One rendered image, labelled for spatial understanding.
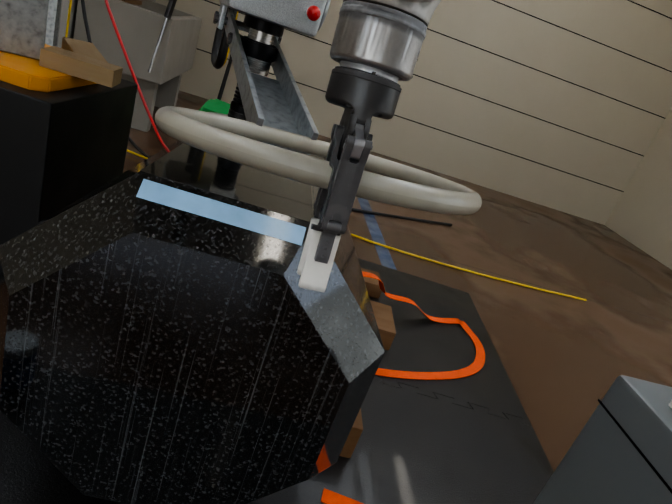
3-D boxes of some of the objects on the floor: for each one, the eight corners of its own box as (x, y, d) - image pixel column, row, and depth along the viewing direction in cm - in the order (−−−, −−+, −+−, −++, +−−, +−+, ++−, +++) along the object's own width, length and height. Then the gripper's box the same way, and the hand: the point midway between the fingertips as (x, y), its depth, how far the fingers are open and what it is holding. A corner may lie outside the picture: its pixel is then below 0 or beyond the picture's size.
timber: (350, 459, 156) (363, 429, 151) (312, 450, 154) (325, 420, 149) (345, 394, 183) (357, 367, 179) (313, 386, 181) (324, 359, 177)
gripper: (424, 80, 46) (351, 318, 52) (386, 86, 62) (333, 267, 68) (344, 55, 45) (278, 302, 50) (326, 68, 61) (278, 254, 66)
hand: (317, 255), depth 58 cm, fingers closed on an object, 4 cm apart
